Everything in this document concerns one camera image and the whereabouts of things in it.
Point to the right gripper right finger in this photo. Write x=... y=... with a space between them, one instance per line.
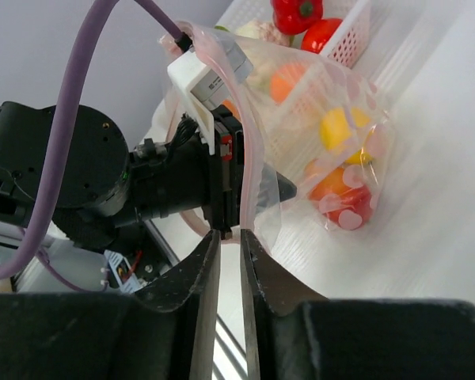
x=293 y=332

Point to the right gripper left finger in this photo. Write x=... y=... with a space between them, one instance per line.
x=164 y=331

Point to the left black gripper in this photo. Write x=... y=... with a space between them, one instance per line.
x=223 y=172

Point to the clear zip top bag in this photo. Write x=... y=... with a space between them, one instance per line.
x=317 y=136

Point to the small yellow fake fruit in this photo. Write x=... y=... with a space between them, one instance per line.
x=335 y=130

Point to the fake orange fruit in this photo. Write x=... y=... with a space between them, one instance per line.
x=284 y=80

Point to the fake red tomato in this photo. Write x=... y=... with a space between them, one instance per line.
x=319 y=34

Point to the fake white cauliflower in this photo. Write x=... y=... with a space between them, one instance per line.
x=265 y=31

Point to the fake red bell pepper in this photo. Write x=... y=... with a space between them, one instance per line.
x=292 y=17

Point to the fake red strawberry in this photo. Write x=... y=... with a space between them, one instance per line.
x=343 y=198

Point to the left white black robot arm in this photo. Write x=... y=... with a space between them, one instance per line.
x=107 y=188

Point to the white plastic basket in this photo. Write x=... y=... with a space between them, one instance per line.
x=293 y=124

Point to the white slotted cable duct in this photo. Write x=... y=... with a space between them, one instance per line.
x=120 y=272

